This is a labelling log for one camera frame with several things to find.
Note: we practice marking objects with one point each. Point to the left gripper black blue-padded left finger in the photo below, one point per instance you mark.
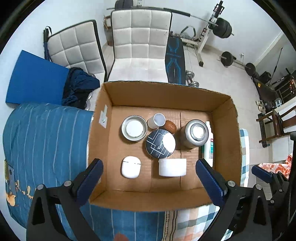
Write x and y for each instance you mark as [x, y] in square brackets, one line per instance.
[44, 222]

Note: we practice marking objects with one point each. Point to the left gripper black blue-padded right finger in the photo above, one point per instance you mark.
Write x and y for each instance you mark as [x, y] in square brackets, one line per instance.
[242, 210]

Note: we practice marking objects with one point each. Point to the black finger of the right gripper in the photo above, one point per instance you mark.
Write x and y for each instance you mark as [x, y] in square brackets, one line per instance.
[277, 181]

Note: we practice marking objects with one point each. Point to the white tube green red label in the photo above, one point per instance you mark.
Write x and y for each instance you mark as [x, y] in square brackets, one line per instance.
[208, 148]

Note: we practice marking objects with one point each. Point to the white rounded earbuds case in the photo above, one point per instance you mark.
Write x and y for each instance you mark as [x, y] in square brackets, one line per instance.
[130, 167]

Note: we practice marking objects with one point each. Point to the brown walnut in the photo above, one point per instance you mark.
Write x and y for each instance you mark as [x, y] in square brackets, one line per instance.
[170, 127]

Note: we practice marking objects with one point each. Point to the silver tin with white lid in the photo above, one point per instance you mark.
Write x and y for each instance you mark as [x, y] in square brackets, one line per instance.
[134, 128]

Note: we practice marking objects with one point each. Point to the white plastic cup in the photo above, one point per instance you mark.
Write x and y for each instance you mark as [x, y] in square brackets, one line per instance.
[156, 121]

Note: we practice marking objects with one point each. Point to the orange white patterned cloth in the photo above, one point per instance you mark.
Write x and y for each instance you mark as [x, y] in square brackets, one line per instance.
[283, 168]

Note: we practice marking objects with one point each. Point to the brown wooden chair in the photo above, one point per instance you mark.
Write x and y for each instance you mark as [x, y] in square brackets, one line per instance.
[278, 125]

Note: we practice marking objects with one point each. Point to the blue striped bed cover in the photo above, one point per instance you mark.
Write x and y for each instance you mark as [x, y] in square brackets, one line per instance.
[47, 144]

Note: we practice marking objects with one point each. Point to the white round jar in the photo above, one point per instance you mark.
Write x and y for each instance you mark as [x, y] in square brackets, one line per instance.
[172, 167]

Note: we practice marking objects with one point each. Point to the black exercise machine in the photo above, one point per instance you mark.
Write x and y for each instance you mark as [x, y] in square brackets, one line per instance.
[284, 89]

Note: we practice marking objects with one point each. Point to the silver metal can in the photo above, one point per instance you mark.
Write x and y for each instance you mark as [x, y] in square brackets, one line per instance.
[194, 134]

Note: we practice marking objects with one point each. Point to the dark round patterned tin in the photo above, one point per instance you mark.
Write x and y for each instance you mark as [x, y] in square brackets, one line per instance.
[160, 144]

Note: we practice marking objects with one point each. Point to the printed cardboard box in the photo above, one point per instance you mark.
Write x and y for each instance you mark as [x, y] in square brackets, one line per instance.
[145, 175]

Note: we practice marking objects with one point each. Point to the dark blue crumpled cloth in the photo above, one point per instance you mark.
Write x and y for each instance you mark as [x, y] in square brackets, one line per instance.
[77, 88]

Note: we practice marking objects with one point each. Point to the barbell on floor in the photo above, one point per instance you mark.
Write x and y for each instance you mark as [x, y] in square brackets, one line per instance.
[227, 59]

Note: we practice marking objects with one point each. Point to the blue foam mat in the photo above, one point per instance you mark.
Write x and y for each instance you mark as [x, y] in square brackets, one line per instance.
[36, 80]

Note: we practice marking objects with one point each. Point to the black blue bench pad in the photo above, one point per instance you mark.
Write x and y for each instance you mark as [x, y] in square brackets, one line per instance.
[175, 61]

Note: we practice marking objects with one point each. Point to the barbell on rack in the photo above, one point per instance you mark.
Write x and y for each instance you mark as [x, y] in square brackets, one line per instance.
[220, 27]

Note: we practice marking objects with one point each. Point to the left white quilted chair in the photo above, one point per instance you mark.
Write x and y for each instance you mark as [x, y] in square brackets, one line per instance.
[79, 46]

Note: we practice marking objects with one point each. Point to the white quilted chair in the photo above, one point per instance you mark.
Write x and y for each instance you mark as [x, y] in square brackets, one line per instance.
[140, 38]
[79, 46]

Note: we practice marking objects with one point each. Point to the white weight bench rack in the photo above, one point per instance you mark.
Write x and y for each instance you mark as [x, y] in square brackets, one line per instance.
[198, 41]

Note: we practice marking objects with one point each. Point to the right white quilted chair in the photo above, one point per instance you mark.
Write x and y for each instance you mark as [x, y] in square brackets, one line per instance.
[140, 38]

